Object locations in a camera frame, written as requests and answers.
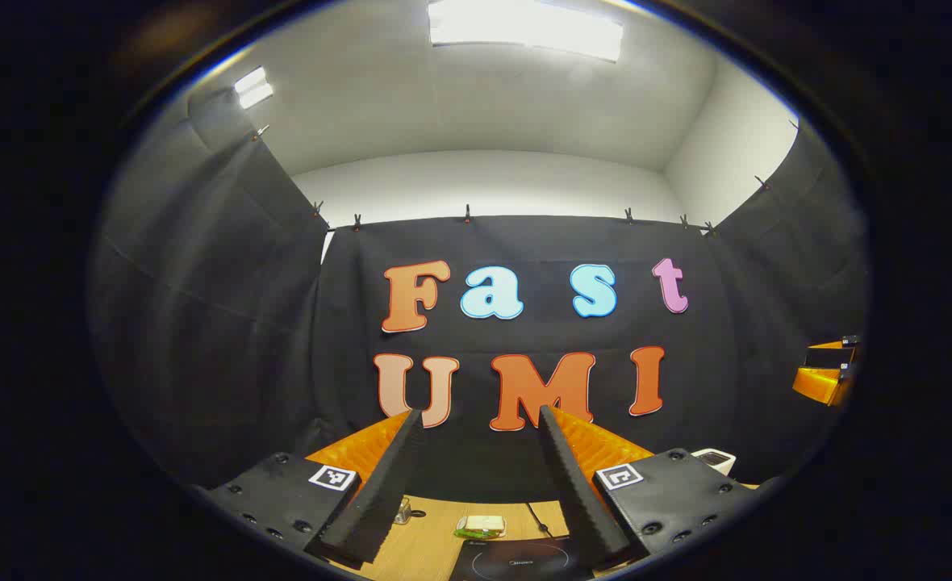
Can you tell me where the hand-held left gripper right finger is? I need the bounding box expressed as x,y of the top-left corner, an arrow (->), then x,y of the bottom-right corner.
538,405 -> 767,570

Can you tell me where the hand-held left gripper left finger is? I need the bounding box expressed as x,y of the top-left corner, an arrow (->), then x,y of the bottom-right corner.
202,409 -> 427,566

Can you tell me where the black induction cooktop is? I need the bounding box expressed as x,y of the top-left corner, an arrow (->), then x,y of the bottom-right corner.
449,535 -> 595,581

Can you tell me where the sandwich with lettuce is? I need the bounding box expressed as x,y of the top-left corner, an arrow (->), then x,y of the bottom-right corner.
455,515 -> 507,540

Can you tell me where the white toaster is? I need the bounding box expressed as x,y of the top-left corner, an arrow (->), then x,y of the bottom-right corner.
690,448 -> 737,477

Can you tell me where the row of cloth clips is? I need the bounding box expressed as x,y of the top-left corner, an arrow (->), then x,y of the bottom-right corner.
254,121 -> 800,239

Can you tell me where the small ceiling light panel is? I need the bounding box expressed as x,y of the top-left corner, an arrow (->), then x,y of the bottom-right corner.
234,66 -> 275,110

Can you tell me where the large ceiling light panel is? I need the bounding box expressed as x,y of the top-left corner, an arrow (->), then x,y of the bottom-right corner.
428,0 -> 624,63

